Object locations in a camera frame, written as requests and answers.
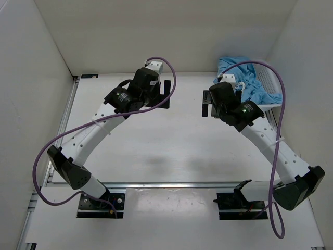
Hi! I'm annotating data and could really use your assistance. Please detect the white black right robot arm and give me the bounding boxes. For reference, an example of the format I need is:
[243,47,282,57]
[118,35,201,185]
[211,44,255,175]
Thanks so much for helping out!
[202,82,325,211]

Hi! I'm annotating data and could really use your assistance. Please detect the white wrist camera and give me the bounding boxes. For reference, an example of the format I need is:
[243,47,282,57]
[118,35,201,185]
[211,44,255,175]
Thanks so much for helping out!
[217,73,236,84]
[145,61,163,76]

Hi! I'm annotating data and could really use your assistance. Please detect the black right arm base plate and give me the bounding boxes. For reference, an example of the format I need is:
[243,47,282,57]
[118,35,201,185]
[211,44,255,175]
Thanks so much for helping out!
[213,180,268,220]

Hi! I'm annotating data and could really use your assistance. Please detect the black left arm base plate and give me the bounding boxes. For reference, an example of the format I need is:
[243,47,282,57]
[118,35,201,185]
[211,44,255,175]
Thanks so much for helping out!
[76,193,125,219]

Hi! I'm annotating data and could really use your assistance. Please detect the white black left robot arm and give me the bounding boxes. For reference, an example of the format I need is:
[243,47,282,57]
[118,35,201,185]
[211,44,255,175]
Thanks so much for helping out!
[47,61,166,208]

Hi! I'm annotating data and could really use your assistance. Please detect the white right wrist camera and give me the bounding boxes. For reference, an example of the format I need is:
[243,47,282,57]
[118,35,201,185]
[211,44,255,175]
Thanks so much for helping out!
[217,73,236,84]

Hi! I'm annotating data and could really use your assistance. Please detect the dark label sticker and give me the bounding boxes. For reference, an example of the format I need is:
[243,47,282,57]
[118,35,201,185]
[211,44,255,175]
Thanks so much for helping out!
[81,74,99,79]

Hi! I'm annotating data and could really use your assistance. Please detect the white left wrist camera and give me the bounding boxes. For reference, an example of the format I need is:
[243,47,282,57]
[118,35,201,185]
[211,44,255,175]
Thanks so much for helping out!
[145,61,163,76]

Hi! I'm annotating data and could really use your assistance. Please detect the light blue shorts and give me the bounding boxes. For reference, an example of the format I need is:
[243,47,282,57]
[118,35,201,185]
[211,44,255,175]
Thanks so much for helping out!
[217,56,283,105]

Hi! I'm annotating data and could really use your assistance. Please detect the white plastic mesh basket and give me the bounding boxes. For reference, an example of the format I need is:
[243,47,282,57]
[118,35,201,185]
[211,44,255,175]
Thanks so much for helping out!
[253,62,283,110]

